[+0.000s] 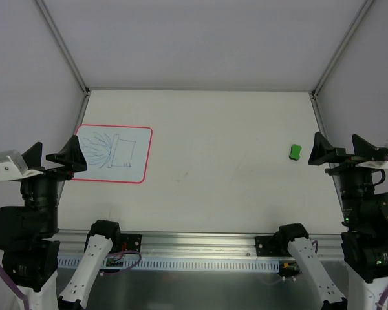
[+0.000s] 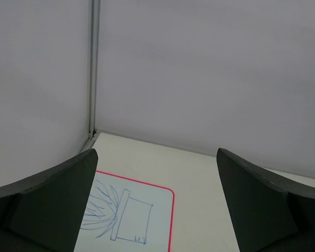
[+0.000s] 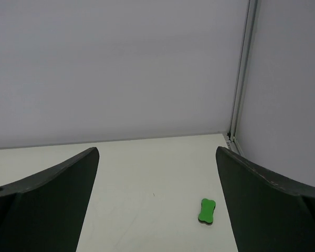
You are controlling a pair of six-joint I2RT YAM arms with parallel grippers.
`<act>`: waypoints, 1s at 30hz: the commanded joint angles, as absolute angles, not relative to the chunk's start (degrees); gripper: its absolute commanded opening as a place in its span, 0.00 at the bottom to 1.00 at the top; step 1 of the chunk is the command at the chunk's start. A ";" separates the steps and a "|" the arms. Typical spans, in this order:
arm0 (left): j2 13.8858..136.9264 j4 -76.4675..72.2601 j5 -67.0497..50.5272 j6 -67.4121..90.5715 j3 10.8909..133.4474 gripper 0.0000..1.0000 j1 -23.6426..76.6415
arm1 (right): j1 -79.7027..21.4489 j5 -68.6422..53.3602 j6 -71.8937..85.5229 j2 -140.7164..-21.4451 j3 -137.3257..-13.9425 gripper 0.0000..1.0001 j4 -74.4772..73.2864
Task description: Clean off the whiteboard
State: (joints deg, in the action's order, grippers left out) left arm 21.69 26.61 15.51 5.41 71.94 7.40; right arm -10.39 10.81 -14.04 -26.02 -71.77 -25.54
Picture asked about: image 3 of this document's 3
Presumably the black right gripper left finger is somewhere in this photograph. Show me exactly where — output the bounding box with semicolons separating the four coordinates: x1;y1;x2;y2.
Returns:
0;147;99;251

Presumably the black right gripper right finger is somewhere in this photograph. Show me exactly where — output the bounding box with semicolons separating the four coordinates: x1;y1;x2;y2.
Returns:
216;147;315;251

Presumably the green bone-shaped eraser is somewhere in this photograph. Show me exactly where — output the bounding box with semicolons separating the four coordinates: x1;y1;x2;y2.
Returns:
197;198;216;225

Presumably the aluminium right corner post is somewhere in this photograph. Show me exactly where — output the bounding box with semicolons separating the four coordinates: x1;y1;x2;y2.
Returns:
227;0;261;156

